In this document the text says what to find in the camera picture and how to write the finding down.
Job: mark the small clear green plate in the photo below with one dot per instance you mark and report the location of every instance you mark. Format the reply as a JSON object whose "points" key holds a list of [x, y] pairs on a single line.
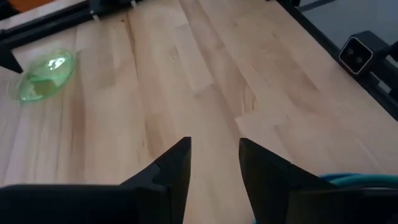
{"points": [[43, 81]]}

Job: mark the large teal plastic plate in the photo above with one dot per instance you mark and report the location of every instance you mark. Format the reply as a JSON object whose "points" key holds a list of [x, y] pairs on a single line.
{"points": [[373, 182]]}

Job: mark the large blue plastic plate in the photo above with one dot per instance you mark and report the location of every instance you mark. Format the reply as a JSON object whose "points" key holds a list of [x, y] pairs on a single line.
{"points": [[339, 175]]}

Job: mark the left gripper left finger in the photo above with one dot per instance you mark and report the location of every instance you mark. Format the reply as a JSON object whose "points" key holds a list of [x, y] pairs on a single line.
{"points": [[155, 199]]}

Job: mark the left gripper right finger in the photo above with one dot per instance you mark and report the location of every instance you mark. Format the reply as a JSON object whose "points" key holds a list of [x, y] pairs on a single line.
{"points": [[280, 196]]}

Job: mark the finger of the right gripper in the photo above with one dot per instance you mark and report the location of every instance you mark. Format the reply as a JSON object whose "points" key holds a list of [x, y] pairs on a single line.
{"points": [[7, 60]]}

